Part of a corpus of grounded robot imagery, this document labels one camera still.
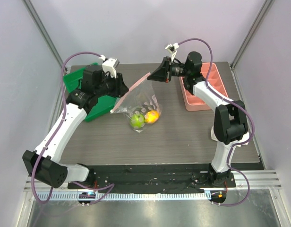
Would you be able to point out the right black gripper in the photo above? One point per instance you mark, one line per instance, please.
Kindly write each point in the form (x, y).
(167, 71)

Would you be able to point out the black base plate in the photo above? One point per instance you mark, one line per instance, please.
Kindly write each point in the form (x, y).
(150, 178)

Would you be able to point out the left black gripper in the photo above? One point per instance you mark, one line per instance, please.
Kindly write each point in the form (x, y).
(120, 88)

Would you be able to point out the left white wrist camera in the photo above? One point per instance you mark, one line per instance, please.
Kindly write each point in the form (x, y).
(110, 63)

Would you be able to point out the green fake fruit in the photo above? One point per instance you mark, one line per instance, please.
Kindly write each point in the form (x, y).
(137, 121)

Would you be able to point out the yellow fake fruit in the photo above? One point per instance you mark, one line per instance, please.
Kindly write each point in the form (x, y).
(151, 116)

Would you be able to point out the pink compartment tray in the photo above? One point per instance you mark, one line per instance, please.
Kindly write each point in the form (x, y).
(208, 96)

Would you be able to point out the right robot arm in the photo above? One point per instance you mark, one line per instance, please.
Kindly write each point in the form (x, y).
(230, 122)

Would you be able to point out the green plastic tray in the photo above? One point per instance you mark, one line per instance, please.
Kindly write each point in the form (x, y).
(92, 92)

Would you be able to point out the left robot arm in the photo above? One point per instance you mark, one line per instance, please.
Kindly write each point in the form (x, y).
(43, 164)

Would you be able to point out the aluminium front rail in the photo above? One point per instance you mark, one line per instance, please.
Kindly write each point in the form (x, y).
(248, 180)

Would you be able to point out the clear zip top bag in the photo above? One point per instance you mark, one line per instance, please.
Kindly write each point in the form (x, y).
(139, 99)

